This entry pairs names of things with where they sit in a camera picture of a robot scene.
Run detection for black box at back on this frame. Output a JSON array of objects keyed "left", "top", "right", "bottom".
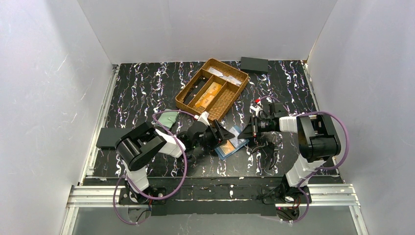
[{"left": 240, "top": 57, "right": 269, "bottom": 73}]

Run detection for purple cable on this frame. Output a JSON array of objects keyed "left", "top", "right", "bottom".
[
  {"left": 257, "top": 95, "right": 350, "bottom": 224},
  {"left": 112, "top": 109, "right": 200, "bottom": 226}
]

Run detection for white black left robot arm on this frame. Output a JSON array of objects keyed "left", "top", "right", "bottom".
[{"left": 115, "top": 120, "right": 235, "bottom": 200}]

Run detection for woven brown divided tray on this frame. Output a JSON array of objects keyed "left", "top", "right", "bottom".
[{"left": 175, "top": 58, "right": 249, "bottom": 122}]

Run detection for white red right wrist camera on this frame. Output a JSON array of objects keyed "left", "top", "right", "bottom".
[{"left": 250, "top": 99, "right": 263, "bottom": 117}]

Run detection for black cards in tray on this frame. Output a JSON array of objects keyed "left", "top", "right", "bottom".
[{"left": 183, "top": 76, "right": 208, "bottom": 105}]

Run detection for silver cards in tray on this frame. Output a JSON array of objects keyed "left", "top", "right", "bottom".
[{"left": 208, "top": 67, "right": 242, "bottom": 86}]

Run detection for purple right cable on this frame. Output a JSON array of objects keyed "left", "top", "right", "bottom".
[{"left": 257, "top": 95, "right": 350, "bottom": 224}]

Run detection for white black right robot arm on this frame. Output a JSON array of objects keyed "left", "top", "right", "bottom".
[{"left": 238, "top": 103, "right": 341, "bottom": 196}]

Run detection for green card holder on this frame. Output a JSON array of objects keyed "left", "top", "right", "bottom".
[{"left": 158, "top": 109, "right": 179, "bottom": 130}]

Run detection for orange cards in tray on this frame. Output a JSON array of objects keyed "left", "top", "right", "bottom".
[{"left": 195, "top": 82, "right": 222, "bottom": 108}]

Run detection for black box at left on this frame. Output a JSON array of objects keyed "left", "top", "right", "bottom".
[{"left": 95, "top": 128, "right": 132, "bottom": 150}]

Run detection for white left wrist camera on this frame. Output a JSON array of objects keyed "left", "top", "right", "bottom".
[{"left": 194, "top": 111, "right": 210, "bottom": 126}]

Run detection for black box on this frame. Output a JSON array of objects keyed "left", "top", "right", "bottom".
[
  {"left": 240, "top": 57, "right": 269, "bottom": 73},
  {"left": 95, "top": 128, "right": 132, "bottom": 150}
]

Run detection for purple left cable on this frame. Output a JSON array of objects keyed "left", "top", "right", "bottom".
[{"left": 112, "top": 109, "right": 200, "bottom": 226}]

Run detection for light blue card holder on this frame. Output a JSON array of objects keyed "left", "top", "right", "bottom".
[{"left": 215, "top": 126, "right": 249, "bottom": 160}]

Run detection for aluminium base frame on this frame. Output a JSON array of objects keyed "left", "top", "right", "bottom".
[{"left": 61, "top": 177, "right": 368, "bottom": 235}]

